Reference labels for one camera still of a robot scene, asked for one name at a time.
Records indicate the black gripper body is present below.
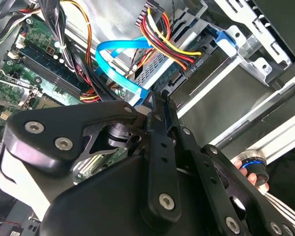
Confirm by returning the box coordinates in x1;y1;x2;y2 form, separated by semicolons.
39;152;227;236

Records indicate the round black tool blue ring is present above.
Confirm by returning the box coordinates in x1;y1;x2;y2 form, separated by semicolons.
237;149;270;187

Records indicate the blue data wire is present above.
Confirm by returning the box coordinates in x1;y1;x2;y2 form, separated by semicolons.
95;36;153;109

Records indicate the person's hand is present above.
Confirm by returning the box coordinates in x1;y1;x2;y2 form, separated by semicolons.
233;158;270;195

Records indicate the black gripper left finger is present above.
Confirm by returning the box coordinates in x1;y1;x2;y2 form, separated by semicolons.
0;93;183;224

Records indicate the hard disk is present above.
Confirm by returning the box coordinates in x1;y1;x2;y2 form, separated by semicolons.
134;24;237;94

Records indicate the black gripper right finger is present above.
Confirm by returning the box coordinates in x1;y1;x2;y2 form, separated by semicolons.
159;89;295;236

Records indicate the red yellow orange power wire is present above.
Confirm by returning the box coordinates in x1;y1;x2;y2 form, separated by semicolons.
134;0;207;72

